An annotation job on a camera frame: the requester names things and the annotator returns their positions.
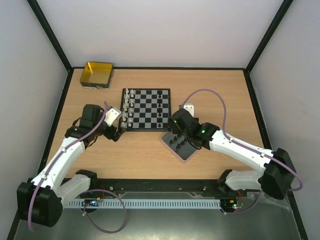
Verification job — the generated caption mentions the pink tray of black pieces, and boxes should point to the pink tray of black pieces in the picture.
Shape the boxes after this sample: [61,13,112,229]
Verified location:
[160,131,198,164]

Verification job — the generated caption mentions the black and grey chessboard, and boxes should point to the black and grey chessboard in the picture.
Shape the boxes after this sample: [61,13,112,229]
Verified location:
[118,88,171,132]

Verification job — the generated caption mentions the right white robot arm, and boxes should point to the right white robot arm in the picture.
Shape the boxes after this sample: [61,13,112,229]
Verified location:
[168,108,296,200]

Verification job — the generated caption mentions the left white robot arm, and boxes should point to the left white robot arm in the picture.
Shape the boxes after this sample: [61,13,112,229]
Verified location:
[16,104,122,232]

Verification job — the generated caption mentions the yellow metal tin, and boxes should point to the yellow metal tin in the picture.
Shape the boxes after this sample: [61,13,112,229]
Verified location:
[80,61,114,90]

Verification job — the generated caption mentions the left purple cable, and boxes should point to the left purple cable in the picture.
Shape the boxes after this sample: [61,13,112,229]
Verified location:
[27,100,112,232]

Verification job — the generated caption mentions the purple cable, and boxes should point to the purple cable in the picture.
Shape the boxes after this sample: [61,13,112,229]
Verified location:
[180,88,305,192]
[27,100,112,232]

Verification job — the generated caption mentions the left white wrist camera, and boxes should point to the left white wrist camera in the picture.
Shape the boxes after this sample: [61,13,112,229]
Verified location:
[104,107,122,127]

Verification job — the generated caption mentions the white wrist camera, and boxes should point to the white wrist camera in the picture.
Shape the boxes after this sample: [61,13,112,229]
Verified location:
[104,107,122,127]
[183,103,195,117]

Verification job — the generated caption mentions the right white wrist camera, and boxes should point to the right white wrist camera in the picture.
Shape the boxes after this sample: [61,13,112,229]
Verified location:
[183,103,195,117]

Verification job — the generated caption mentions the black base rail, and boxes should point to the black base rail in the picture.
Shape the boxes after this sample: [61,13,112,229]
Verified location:
[90,178,248,199]

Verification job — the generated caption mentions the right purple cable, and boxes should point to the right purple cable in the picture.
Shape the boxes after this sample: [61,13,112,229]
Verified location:
[180,88,305,192]

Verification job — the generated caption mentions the white slotted cable duct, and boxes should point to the white slotted cable duct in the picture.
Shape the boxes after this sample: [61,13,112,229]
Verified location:
[65,198,221,210]

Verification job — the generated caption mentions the black frame post left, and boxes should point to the black frame post left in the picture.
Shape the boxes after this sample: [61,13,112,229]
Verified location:
[27,0,72,72]

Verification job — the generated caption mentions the black frame post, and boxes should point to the black frame post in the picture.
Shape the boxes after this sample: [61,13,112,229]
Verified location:
[245,0,294,73]
[27,0,72,72]

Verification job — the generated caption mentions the black frame post right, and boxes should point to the black frame post right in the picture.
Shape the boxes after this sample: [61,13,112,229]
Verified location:
[245,0,294,73]

